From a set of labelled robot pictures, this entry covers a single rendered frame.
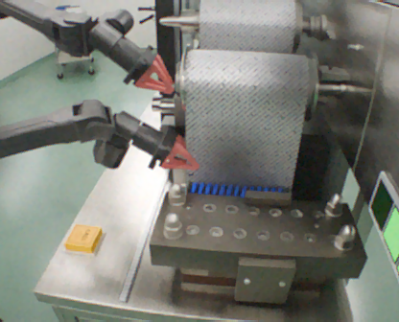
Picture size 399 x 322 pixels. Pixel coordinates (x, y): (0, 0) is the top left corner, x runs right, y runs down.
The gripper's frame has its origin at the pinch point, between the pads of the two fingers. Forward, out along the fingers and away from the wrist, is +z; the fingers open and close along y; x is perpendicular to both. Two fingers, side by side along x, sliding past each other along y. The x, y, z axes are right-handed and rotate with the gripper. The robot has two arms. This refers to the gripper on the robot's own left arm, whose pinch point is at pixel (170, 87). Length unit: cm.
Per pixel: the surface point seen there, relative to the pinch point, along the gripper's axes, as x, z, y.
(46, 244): -156, 14, -52
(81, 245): -34.5, 4.2, 21.3
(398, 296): -19, 168, -22
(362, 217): 7, 66, 0
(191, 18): 9.9, -4.3, -21.9
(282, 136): 11.2, 21.8, 9.2
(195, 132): -0.8, 8.6, 8.1
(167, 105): -4.2, 2.5, -0.8
